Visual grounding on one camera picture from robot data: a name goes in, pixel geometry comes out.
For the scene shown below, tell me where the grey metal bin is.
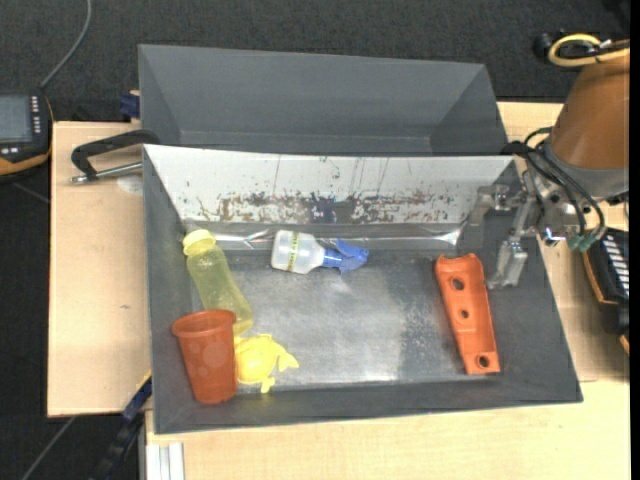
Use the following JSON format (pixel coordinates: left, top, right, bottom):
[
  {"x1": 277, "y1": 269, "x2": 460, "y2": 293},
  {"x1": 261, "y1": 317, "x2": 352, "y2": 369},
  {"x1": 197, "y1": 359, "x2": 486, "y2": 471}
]
[{"x1": 136, "y1": 43, "x2": 584, "y2": 435}]

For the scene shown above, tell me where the yellow toy turtle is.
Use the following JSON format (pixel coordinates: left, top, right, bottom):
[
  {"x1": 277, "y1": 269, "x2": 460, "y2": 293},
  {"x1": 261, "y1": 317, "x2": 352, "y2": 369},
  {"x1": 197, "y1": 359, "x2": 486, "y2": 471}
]
[{"x1": 233, "y1": 333, "x2": 301, "y2": 395}]

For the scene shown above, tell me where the yellow clear plastic bottle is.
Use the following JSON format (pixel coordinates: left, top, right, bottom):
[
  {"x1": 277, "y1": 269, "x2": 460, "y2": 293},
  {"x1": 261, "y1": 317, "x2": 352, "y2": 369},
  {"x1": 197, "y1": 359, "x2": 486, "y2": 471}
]
[{"x1": 181, "y1": 228, "x2": 255, "y2": 335}]

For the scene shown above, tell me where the orange flat block with holes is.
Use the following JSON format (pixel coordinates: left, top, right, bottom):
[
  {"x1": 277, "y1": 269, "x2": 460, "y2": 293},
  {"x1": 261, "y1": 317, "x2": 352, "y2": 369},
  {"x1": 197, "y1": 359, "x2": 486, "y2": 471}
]
[{"x1": 433, "y1": 252, "x2": 502, "y2": 376}]

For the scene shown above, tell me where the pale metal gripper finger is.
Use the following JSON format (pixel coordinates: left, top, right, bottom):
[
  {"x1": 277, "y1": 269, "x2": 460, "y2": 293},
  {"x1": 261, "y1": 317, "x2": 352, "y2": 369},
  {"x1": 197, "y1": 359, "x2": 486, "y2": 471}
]
[
  {"x1": 486, "y1": 236, "x2": 529, "y2": 290},
  {"x1": 468, "y1": 183, "x2": 522, "y2": 225}
]

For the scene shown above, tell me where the red-orange plastic cup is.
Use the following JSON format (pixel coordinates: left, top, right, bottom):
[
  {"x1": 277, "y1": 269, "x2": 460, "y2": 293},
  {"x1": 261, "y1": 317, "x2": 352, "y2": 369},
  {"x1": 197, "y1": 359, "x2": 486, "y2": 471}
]
[{"x1": 170, "y1": 309, "x2": 239, "y2": 406}]

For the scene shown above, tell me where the pale wood board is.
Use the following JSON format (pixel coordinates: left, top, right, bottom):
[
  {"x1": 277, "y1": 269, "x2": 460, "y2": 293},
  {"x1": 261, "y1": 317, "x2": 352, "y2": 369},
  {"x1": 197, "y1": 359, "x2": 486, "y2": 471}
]
[{"x1": 46, "y1": 119, "x2": 153, "y2": 418}]

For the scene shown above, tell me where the white spray bottle blue nozzle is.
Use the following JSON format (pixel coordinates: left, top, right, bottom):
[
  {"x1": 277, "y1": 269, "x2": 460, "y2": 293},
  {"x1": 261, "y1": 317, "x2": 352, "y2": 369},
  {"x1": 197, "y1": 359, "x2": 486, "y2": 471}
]
[{"x1": 270, "y1": 229, "x2": 371, "y2": 276}]

